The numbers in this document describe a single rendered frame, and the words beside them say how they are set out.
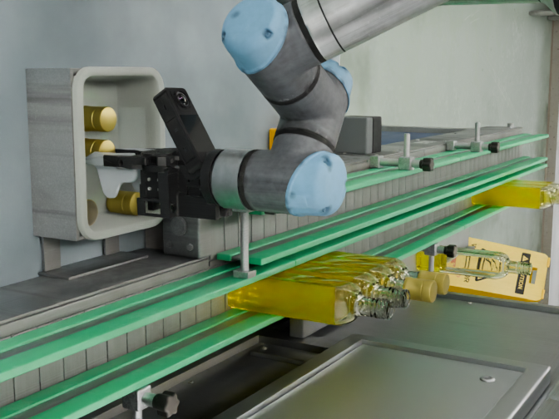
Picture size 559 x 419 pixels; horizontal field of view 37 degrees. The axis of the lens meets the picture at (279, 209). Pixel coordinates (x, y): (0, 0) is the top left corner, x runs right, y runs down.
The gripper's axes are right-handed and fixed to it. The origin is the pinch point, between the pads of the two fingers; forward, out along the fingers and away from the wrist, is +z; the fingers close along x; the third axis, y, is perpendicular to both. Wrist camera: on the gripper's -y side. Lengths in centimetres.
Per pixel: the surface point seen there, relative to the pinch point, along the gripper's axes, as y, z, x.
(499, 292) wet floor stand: 113, 41, 341
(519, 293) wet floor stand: 114, 31, 344
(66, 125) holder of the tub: -4.4, -1.2, -7.7
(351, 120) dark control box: 2, 1, 79
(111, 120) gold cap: -4.4, -0.8, 1.1
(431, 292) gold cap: 23, -36, 31
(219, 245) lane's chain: 15.4, -7.4, 16.3
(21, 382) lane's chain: 23.1, -7.4, -23.4
